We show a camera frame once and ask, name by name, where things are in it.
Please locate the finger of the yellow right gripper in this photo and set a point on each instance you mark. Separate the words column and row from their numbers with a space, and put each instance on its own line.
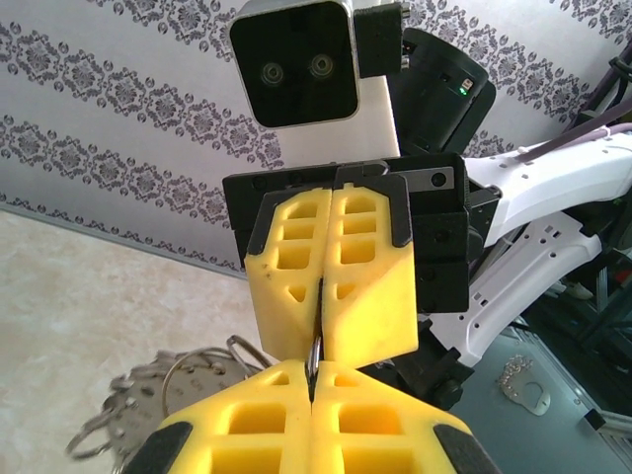
column 276, row 316
column 380, row 306

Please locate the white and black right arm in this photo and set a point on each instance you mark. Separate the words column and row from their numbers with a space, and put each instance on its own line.
column 543, row 182

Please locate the large metal keyring with rings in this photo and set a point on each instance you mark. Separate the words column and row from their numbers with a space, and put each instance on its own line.
column 143, row 395

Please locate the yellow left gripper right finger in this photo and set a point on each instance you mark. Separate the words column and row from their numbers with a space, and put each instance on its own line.
column 375, row 434

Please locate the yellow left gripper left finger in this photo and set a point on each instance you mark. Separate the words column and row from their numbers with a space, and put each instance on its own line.
column 247, row 434

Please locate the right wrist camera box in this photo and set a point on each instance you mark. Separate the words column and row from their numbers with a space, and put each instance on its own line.
column 296, row 64

